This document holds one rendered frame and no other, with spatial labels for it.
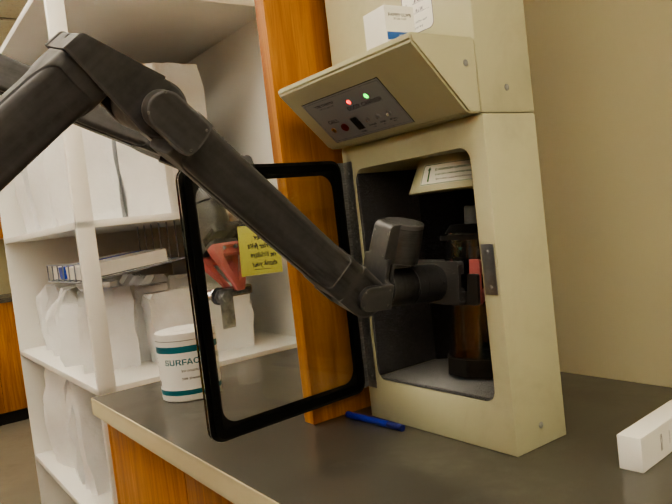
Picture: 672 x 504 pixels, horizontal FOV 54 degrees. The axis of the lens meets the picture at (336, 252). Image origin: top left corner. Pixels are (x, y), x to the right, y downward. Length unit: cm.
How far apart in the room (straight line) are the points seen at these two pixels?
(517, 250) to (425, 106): 24
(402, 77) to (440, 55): 6
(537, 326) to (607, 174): 43
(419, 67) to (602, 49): 53
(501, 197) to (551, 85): 50
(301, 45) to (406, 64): 36
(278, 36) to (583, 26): 56
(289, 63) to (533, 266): 54
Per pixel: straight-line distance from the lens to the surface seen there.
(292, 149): 115
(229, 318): 97
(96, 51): 66
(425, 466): 96
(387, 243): 90
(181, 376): 146
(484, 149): 91
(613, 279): 133
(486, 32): 95
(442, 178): 100
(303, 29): 122
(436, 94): 90
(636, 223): 129
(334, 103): 102
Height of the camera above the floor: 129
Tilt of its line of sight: 3 degrees down
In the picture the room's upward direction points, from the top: 7 degrees counter-clockwise
